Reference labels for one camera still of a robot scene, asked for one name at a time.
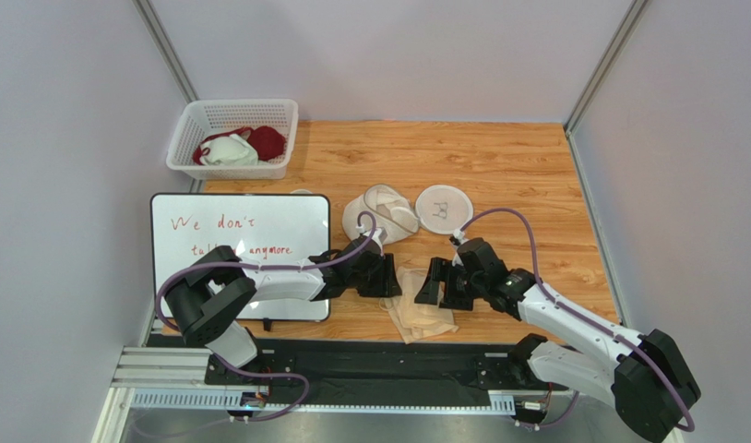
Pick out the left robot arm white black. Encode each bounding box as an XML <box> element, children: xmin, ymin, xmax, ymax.
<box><xmin>156</xmin><ymin>235</ymin><xmax>402</xmax><ymax>368</ymax></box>

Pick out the round white bag lid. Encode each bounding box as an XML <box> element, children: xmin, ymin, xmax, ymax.
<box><xmin>414</xmin><ymin>185</ymin><xmax>474</xmax><ymax>235</ymax></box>

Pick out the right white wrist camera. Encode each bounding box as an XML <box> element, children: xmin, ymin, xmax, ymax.
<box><xmin>449</xmin><ymin>229</ymin><xmax>469</xmax><ymax>248</ymax></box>

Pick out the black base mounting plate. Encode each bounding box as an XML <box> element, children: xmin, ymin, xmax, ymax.
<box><xmin>145</xmin><ymin>332</ymin><xmax>570</xmax><ymax>410</ymax></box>

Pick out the beige bra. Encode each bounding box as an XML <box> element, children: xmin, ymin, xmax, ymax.
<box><xmin>378</xmin><ymin>268</ymin><xmax>459</xmax><ymax>344</ymax></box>

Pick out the white bra in basket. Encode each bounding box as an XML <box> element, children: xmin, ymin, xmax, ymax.
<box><xmin>199</xmin><ymin>134</ymin><xmax>259</xmax><ymax>167</ymax></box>

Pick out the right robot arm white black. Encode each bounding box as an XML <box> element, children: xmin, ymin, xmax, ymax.
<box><xmin>414</xmin><ymin>238</ymin><xmax>701</xmax><ymax>442</ymax></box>

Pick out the white plastic basket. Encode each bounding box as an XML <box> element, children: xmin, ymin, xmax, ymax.
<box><xmin>166</xmin><ymin>99</ymin><xmax>299</xmax><ymax>180</ymax></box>

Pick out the aluminium frame rail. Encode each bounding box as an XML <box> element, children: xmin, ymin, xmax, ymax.
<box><xmin>92</xmin><ymin>345</ymin><xmax>684</xmax><ymax>443</ymax></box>

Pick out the whiteboard with red writing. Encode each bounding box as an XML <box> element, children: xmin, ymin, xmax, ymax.
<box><xmin>150</xmin><ymin>194</ymin><xmax>331</xmax><ymax>288</ymax></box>

